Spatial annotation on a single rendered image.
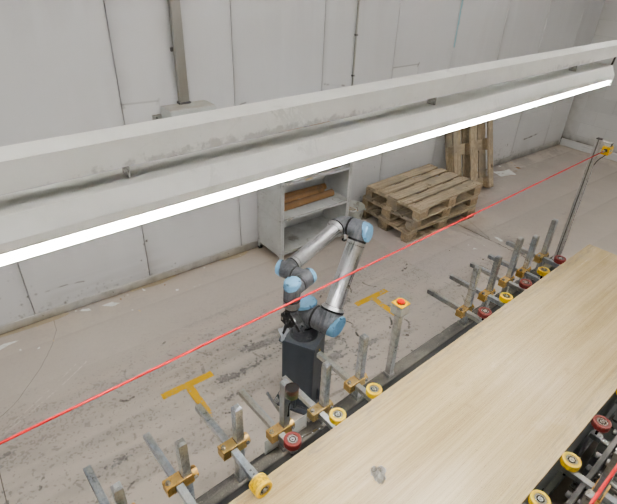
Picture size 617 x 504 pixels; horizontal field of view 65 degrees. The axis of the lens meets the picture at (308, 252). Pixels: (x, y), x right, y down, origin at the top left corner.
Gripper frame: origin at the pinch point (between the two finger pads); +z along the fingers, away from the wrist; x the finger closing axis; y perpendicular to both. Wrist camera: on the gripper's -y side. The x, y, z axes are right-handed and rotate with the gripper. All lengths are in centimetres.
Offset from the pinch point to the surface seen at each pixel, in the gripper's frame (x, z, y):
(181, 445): 84, -22, -44
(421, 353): -71, 24, -35
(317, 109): 52, -151, -78
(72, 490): 122, 94, 50
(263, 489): 61, -1, -66
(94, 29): 15, -129, 225
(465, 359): -69, 4, -64
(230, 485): 64, 24, -42
